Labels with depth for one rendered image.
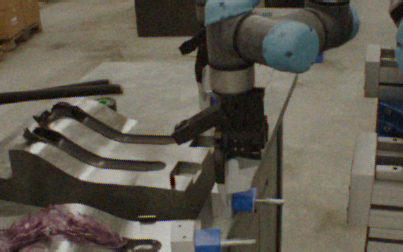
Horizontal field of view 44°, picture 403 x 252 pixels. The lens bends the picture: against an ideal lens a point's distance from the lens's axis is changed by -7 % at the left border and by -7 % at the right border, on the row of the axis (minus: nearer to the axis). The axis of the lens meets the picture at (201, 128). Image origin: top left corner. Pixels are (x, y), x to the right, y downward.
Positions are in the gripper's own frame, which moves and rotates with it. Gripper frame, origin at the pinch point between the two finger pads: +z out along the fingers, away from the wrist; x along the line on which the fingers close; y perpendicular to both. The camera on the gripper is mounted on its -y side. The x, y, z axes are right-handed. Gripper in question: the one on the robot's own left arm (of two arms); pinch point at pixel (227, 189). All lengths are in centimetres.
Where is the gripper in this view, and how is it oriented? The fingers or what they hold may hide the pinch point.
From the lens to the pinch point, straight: 97.6
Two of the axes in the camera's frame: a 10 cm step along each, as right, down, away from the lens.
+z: 0.7, 9.0, 4.3
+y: 9.6, 0.5, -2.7
